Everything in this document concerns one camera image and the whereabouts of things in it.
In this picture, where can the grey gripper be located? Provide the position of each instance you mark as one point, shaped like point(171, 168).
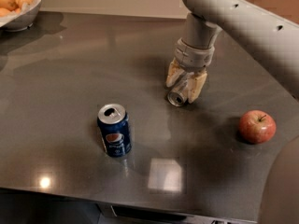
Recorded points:
point(193, 56)

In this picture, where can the silver Red Bull can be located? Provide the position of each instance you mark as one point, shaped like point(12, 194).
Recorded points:
point(181, 93)

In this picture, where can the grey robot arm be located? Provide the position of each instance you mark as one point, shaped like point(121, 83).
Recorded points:
point(273, 42)

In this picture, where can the blue Pepsi can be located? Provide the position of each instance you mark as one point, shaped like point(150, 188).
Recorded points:
point(113, 122)

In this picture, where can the red apple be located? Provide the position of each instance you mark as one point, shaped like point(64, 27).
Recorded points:
point(256, 127)

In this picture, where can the grey fruit bowl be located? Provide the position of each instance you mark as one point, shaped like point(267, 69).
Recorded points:
point(20, 18)

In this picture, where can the orange fruit middle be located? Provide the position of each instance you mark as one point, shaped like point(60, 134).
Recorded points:
point(20, 3)

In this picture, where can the orange fruit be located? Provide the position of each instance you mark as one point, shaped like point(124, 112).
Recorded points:
point(8, 4)
point(20, 3)
point(3, 12)

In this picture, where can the orange fruit lower left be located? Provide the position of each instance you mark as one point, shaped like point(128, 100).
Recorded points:
point(3, 12)

